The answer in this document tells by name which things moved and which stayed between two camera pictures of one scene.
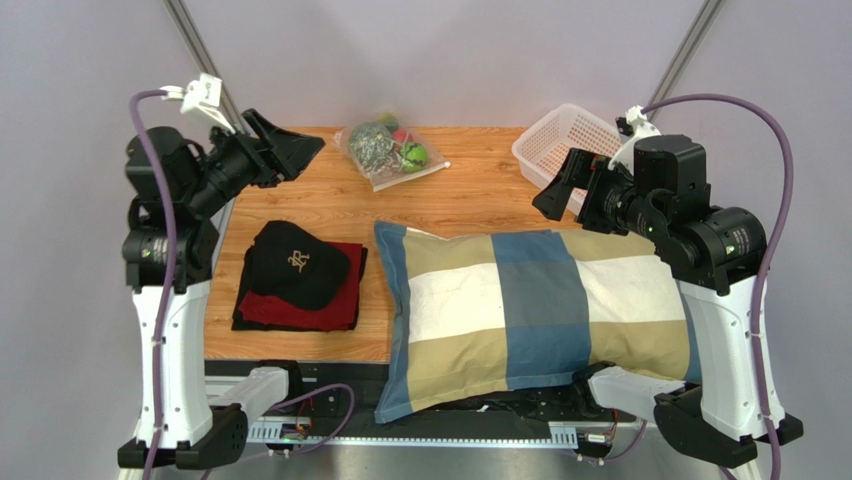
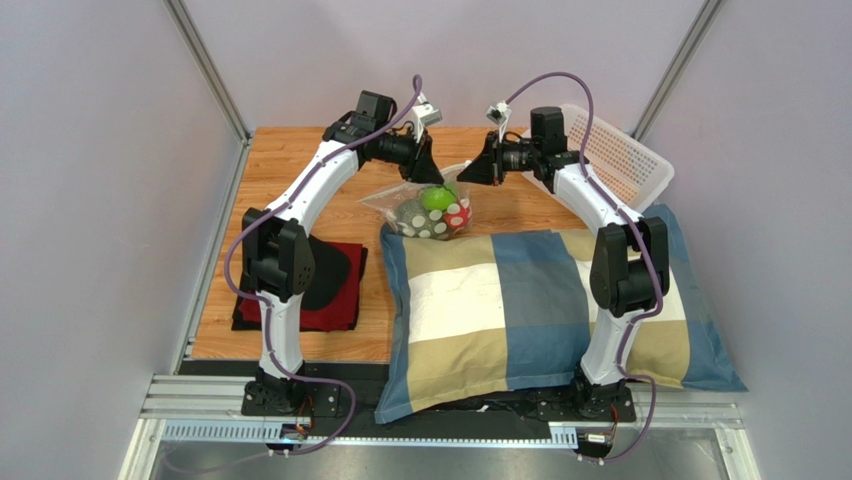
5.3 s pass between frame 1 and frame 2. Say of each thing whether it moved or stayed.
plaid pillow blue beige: stayed
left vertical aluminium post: stayed
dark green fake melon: moved
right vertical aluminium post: stayed
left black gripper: moved
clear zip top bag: moved
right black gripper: moved
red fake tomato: moved
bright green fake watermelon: moved
